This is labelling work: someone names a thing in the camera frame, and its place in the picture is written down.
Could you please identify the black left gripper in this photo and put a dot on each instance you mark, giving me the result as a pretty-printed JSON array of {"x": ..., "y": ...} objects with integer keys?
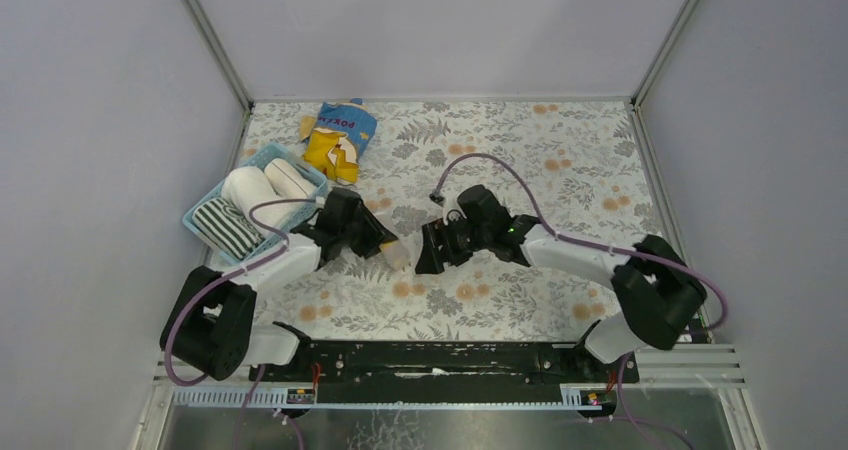
[{"x": 370, "y": 236}]

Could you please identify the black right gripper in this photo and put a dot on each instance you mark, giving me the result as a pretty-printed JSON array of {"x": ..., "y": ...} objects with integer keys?
[{"x": 448, "y": 243}]

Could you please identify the grey yellow patterned towel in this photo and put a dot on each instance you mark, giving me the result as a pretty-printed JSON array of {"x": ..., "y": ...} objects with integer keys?
[{"x": 397, "y": 254}]

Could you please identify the cream terry towel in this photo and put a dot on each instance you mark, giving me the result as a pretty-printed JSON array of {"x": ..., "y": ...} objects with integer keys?
[{"x": 287, "y": 181}]

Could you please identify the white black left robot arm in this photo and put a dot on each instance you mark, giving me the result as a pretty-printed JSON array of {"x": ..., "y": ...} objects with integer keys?
[{"x": 211, "y": 333}]

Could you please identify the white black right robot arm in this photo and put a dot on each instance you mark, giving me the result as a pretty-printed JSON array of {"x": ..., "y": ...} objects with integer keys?
[{"x": 656, "y": 296}]

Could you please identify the blue yellow printed towel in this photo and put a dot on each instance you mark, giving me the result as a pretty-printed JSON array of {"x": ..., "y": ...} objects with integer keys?
[{"x": 336, "y": 138}]

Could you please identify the floral patterned table mat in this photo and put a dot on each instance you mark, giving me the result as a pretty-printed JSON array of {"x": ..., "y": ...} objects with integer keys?
[{"x": 576, "y": 163}]

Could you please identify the black white striped rolled towel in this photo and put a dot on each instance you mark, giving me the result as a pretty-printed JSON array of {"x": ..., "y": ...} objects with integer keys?
[{"x": 227, "y": 228}]

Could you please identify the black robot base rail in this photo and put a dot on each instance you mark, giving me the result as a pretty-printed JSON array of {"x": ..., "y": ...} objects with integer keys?
[{"x": 449, "y": 372}]

